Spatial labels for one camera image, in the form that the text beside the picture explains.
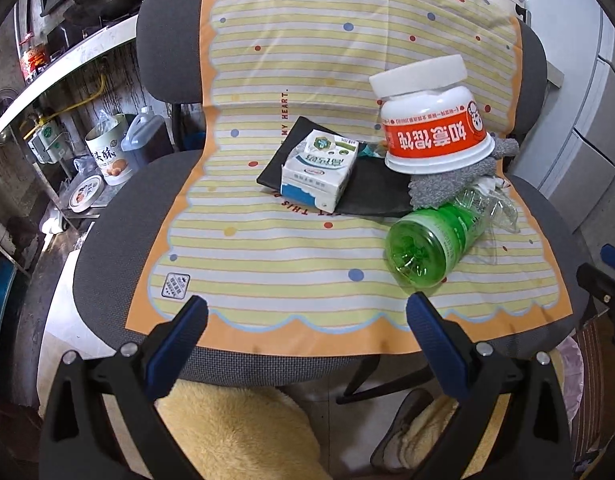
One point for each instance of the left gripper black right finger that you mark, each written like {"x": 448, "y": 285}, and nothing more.
{"x": 533, "y": 441}

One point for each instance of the grey knitted glove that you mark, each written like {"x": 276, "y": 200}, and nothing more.
{"x": 434, "y": 190}

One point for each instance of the white tin with label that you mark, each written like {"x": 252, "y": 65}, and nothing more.
{"x": 104, "y": 143}

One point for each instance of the white blue milk carton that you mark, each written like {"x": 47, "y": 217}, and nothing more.
{"x": 317, "y": 170}

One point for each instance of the blue plastic jug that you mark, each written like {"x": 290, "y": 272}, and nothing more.
{"x": 147, "y": 139}

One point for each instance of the yellow fluffy slipper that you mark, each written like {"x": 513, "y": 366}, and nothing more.
{"x": 239, "y": 433}

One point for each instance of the yellow striped dotted cloth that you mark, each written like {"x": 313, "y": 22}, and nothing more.
{"x": 282, "y": 278}

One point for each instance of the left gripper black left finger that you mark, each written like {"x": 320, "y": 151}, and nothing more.
{"x": 78, "y": 441}

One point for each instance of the clear plastic tray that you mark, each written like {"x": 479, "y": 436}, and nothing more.
{"x": 497, "y": 209}

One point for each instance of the orange white instant noodle cup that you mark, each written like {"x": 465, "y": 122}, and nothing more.
{"x": 433, "y": 132}

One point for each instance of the black box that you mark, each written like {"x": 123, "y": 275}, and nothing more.
{"x": 372, "y": 191}

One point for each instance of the green plastic bottle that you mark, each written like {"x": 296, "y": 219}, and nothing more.
{"x": 424, "y": 247}

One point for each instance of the decorated plate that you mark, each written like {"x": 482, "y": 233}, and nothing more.
{"x": 86, "y": 193}

